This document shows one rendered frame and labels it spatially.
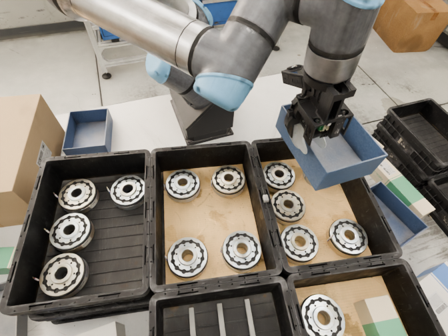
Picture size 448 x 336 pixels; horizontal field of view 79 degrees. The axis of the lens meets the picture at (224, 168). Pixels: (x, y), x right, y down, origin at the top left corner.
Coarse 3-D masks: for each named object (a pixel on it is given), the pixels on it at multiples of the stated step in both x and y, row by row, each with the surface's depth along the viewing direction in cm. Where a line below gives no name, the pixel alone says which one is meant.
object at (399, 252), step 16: (256, 144) 84; (256, 160) 80; (368, 192) 75; (272, 208) 71; (272, 224) 68; (384, 224) 70; (368, 256) 65; (384, 256) 65; (400, 256) 65; (288, 272) 62
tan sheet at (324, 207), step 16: (288, 160) 93; (304, 192) 86; (320, 192) 86; (336, 192) 86; (288, 208) 82; (320, 208) 83; (336, 208) 83; (304, 224) 79; (320, 224) 80; (320, 240) 77; (320, 256) 74; (336, 256) 74
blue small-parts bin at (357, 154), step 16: (352, 128) 64; (288, 144) 65; (336, 144) 66; (352, 144) 65; (368, 144) 60; (304, 160) 60; (320, 160) 63; (336, 160) 63; (352, 160) 64; (368, 160) 55; (320, 176) 55; (336, 176) 56; (352, 176) 59
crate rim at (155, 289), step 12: (204, 144) 82; (216, 144) 82; (228, 144) 83; (240, 144) 83; (252, 156) 80; (252, 168) 78; (264, 204) 71; (264, 216) 69; (156, 240) 65; (156, 252) 64; (276, 252) 64; (156, 264) 62; (276, 264) 63; (156, 276) 60; (228, 276) 61; (252, 276) 61; (264, 276) 61; (156, 288) 59; (168, 288) 59; (180, 288) 59
